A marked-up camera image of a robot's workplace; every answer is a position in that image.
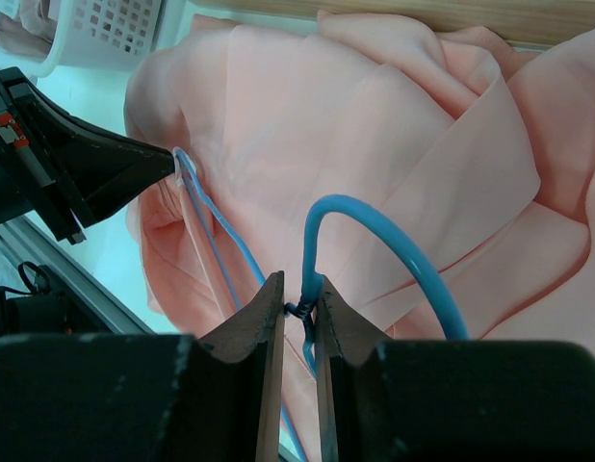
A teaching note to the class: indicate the white plastic bin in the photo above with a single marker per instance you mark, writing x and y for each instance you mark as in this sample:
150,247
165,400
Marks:
106,35

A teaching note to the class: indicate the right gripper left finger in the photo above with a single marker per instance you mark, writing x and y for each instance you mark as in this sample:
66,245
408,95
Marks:
237,382

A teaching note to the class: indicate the aluminium mounting rail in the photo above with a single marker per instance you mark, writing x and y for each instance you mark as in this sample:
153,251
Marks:
25,241

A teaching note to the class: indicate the salmon pink skirt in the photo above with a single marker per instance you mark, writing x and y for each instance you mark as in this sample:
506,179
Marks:
483,155

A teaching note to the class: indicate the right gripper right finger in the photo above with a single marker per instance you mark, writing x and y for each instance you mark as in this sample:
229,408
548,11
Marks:
356,384

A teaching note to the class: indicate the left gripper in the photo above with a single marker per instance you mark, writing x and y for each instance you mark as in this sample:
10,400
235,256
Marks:
64,168

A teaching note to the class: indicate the dusty pink cloth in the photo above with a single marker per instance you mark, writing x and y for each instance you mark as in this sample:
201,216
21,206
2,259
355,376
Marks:
28,28

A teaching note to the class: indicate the wooden clothes rack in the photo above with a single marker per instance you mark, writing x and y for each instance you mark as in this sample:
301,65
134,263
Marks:
522,22

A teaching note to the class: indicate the light blue wire hanger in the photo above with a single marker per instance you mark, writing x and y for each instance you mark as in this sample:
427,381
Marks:
326,231

